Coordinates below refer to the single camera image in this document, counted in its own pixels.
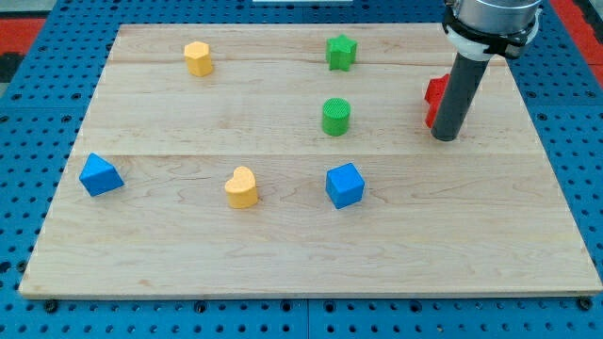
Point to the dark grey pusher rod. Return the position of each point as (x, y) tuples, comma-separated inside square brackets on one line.
[(465, 77)]

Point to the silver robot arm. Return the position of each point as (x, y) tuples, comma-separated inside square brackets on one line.
[(480, 30)]

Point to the red star block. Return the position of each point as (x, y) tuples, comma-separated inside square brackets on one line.
[(433, 97)]

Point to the green star block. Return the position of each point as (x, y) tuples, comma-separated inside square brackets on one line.
[(340, 53)]

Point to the green cylinder block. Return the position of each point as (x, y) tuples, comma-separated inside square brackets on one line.
[(335, 117)]

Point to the blue cube block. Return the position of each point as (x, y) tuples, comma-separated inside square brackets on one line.
[(344, 185)]

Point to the yellow heart block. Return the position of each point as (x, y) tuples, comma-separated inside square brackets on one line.
[(241, 189)]

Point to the wooden board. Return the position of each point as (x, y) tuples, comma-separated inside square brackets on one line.
[(481, 216)]

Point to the yellow hexagon block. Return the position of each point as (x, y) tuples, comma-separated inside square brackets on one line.
[(198, 58)]

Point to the blue triangle block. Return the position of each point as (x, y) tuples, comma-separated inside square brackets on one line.
[(99, 176)]

